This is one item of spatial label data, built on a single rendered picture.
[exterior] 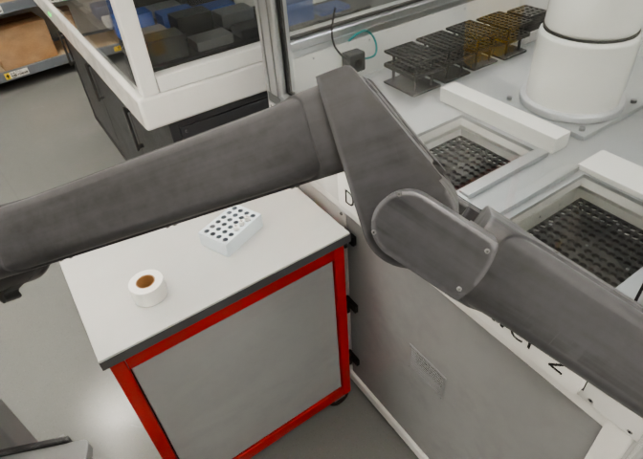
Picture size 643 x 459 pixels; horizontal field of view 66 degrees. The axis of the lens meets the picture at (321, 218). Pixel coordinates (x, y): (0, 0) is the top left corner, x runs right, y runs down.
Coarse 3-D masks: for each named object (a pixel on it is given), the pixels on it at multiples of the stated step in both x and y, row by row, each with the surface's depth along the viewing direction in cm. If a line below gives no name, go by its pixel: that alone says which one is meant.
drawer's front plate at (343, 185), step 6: (342, 174) 108; (342, 180) 109; (342, 186) 110; (348, 186) 107; (342, 192) 111; (342, 198) 112; (348, 198) 109; (342, 204) 113; (348, 210) 112; (354, 210) 110
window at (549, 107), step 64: (320, 0) 94; (384, 0) 80; (448, 0) 69; (512, 0) 61; (576, 0) 54; (640, 0) 49; (320, 64) 104; (384, 64) 86; (448, 64) 74; (512, 64) 64; (576, 64) 57; (640, 64) 51; (448, 128) 79; (512, 128) 69; (576, 128) 61; (640, 128) 54; (512, 192) 73; (576, 192) 64; (640, 192) 57; (576, 256) 68; (640, 256) 60
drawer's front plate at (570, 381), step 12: (480, 312) 86; (492, 324) 85; (504, 336) 83; (516, 336) 81; (540, 360) 78; (552, 360) 76; (552, 372) 77; (564, 372) 75; (564, 384) 76; (576, 384) 74
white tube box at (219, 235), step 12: (228, 216) 117; (240, 216) 117; (252, 216) 117; (204, 228) 114; (216, 228) 114; (228, 228) 114; (240, 228) 113; (252, 228) 115; (204, 240) 113; (216, 240) 110; (228, 240) 110; (240, 240) 113; (228, 252) 111
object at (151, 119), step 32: (128, 0) 128; (64, 32) 215; (128, 32) 132; (96, 64) 179; (192, 64) 148; (224, 64) 152; (256, 64) 159; (96, 96) 274; (128, 96) 151; (160, 96) 146; (192, 96) 152; (224, 96) 158; (256, 96) 167; (128, 128) 226; (160, 128) 169; (192, 128) 160
